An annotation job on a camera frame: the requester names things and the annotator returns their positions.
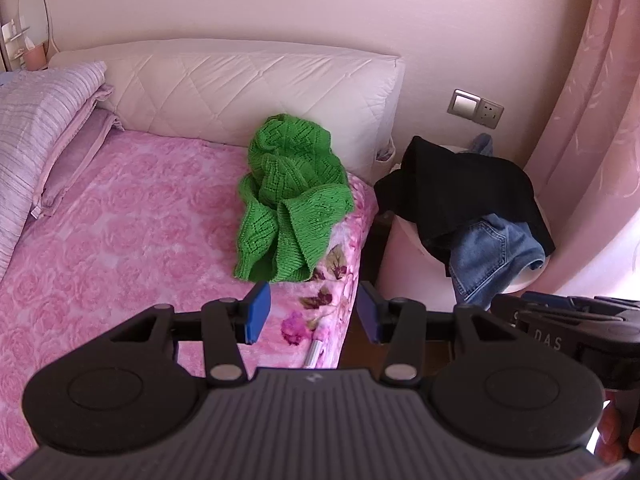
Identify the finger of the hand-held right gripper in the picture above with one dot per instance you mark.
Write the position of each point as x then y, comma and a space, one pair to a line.
505, 310
547, 300

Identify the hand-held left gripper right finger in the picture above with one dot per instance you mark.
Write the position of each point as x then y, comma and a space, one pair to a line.
370, 317

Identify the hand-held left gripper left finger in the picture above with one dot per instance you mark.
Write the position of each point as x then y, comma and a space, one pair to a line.
257, 312

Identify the green knit sweater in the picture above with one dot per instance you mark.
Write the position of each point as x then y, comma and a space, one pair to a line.
290, 185

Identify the person's right hand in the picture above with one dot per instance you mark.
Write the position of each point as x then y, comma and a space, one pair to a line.
609, 422

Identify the blue jeans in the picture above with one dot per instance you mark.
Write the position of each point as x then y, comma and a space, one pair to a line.
485, 255

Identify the small silver tube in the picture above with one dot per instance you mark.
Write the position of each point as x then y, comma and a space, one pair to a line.
311, 355

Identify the black garment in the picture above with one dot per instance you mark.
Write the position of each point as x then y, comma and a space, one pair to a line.
465, 190

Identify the pink floral blanket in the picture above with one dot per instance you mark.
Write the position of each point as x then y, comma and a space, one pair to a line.
125, 240

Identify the pink curtain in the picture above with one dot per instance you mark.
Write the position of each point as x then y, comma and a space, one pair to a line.
590, 135

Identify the white quilted headboard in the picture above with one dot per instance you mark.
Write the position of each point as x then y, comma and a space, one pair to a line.
225, 85

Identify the plain lilac pillow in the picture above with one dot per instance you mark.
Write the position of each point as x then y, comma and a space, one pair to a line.
82, 155

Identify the lilac striped pillow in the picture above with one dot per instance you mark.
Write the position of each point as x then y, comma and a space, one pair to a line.
35, 125

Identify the silver wall socket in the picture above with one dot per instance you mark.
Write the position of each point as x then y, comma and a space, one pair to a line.
490, 114

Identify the silver wall switch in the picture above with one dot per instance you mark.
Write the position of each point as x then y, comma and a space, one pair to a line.
464, 104

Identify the white wall shelf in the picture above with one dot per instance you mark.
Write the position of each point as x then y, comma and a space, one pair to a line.
10, 35

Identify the oval wall mirror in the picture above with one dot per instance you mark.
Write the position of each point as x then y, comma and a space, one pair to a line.
32, 10

